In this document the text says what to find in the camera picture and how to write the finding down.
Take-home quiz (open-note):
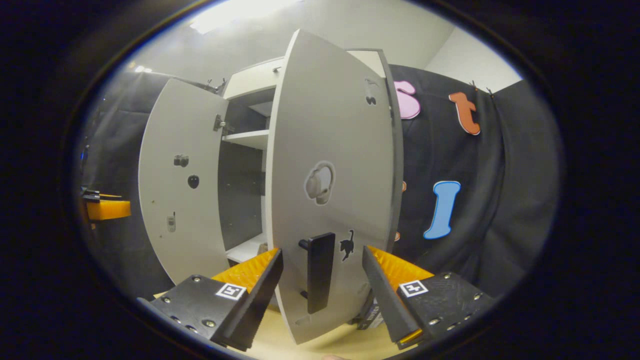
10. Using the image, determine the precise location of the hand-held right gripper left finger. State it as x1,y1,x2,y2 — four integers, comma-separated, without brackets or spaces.
150,248,284,352

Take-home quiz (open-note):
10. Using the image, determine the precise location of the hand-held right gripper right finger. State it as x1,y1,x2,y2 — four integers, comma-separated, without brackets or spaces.
362,246,496,350

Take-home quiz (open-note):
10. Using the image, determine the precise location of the black door handle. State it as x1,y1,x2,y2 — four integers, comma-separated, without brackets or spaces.
298,232,337,315

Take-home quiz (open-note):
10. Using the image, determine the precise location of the white door with camera sticker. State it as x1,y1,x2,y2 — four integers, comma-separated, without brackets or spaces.
138,77,231,286

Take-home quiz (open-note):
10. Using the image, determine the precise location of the white shoe cabinet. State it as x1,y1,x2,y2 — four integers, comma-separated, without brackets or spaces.
217,48,405,281

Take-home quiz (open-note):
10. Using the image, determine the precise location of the white door with headphone sticker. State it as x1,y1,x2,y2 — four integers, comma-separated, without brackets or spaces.
264,29,396,346

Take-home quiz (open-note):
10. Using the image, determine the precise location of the metal door hinge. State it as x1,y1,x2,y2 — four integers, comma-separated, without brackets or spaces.
214,115,236,137

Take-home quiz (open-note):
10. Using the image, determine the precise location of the wide white cabinet shelf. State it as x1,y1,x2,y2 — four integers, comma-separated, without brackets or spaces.
221,129,271,151

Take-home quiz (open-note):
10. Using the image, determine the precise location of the black labelled box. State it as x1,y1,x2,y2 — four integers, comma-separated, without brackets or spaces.
356,292,387,331

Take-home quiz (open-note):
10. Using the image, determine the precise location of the black backdrop cloth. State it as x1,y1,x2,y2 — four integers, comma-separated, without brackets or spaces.
80,64,563,303

